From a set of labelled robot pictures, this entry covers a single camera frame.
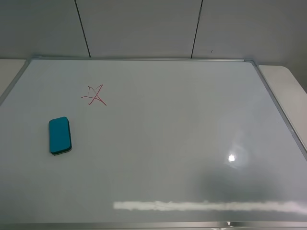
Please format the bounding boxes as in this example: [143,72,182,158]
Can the teal whiteboard eraser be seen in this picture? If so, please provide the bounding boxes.
[48,116,72,155]

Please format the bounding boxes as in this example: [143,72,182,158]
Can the red marker star drawing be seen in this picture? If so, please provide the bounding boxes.
[81,84,107,106]

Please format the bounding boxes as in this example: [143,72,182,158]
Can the white board with aluminium frame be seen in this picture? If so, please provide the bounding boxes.
[0,57,307,230]

